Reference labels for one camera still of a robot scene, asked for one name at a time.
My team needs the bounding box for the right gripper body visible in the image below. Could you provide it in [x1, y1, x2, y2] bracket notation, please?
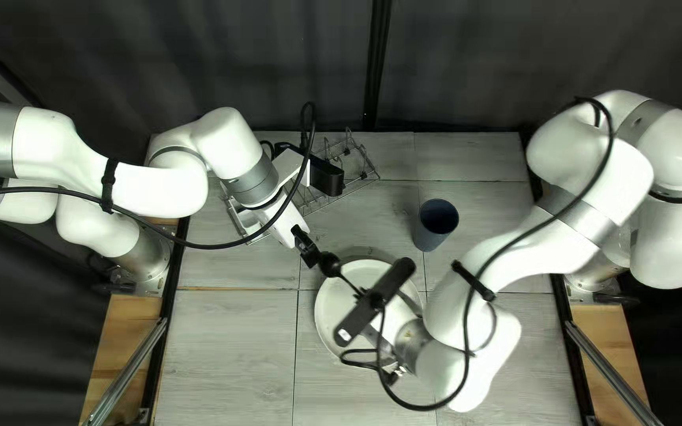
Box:
[360, 316, 404, 362]

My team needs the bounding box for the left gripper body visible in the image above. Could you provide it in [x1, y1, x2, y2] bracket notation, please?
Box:
[239, 188, 303, 249]

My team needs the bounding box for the black spoon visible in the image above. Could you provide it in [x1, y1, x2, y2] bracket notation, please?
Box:
[316, 251, 374, 299]

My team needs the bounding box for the pale round plate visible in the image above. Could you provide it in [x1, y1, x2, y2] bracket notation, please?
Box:
[314, 257, 426, 363]

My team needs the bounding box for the dark blue cup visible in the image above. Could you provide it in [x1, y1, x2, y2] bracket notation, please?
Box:
[412, 198, 460, 253]

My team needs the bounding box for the white cutlery holder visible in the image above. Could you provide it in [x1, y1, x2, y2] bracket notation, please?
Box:
[223, 195, 271, 245]

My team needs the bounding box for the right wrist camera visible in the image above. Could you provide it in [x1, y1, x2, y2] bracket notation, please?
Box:
[333, 257, 418, 349]

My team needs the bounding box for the wire dish rack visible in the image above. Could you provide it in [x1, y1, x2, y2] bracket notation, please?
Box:
[229, 127, 381, 245]

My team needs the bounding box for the black cable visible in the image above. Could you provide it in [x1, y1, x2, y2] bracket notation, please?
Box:
[339, 96, 615, 412]
[0, 102, 318, 250]

